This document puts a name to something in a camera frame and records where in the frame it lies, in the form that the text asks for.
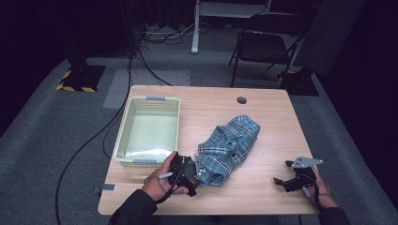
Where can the person's right hand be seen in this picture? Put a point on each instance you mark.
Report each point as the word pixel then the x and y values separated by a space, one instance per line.
pixel 325 195

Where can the pale green plastic basket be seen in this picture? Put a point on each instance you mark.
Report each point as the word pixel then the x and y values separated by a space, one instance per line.
pixel 147 134

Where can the black yellow-striped stand base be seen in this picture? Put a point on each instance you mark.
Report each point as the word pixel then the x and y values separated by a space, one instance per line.
pixel 82 78

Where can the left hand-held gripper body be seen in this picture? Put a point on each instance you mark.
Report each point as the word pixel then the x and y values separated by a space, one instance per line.
pixel 184 167

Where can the black folding chair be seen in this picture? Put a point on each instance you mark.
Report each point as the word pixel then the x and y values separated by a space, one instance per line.
pixel 263 47

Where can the blue plaid shirt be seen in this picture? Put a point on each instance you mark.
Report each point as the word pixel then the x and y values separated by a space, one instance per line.
pixel 228 146

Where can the dark grey panel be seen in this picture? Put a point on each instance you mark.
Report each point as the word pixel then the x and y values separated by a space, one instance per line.
pixel 328 34

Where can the person's left hand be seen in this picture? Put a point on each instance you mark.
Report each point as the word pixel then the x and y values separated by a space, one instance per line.
pixel 156 184

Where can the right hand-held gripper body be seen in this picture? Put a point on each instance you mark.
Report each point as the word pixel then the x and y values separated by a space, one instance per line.
pixel 302 179

